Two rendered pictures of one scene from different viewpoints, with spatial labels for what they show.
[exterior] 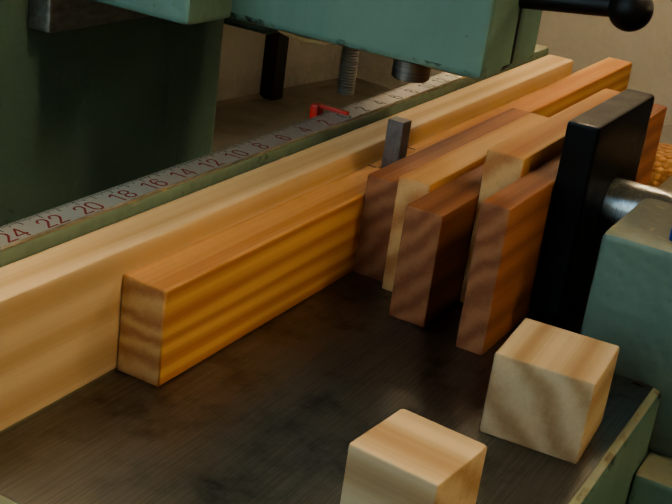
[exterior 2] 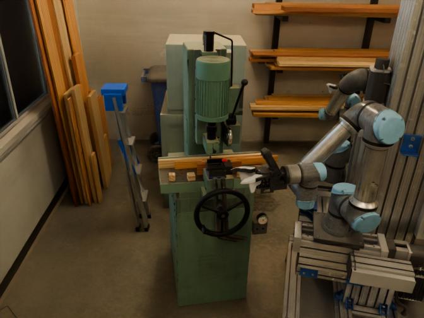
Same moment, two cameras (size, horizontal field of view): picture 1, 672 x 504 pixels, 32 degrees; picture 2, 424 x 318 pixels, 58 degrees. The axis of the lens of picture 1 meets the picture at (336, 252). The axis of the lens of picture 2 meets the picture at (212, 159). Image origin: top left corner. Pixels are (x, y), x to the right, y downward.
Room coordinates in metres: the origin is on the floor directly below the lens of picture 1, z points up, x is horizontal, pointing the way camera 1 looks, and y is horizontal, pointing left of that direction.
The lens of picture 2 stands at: (-0.59, -1.57, 1.93)
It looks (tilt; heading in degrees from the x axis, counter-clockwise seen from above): 27 degrees down; 53
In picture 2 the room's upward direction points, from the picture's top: 1 degrees clockwise
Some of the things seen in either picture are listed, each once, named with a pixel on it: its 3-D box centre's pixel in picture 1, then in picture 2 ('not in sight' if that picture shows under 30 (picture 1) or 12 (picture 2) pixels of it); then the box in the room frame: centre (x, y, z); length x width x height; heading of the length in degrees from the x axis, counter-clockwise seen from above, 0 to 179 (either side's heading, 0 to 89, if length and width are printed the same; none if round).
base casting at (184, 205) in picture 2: not in sight; (207, 177); (0.63, 0.09, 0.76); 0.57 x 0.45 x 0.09; 64
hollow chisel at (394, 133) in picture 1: (392, 167); not in sight; (0.57, -0.02, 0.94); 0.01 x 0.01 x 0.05; 64
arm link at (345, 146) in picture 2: not in sight; (338, 152); (1.18, -0.43, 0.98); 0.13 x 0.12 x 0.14; 145
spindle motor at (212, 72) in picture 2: not in sight; (212, 89); (0.58, -0.02, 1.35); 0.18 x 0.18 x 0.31
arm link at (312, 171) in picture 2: not in sight; (310, 173); (0.50, -0.76, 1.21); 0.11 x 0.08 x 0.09; 156
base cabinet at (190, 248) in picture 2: not in sight; (206, 230); (0.63, 0.08, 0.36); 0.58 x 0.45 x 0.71; 64
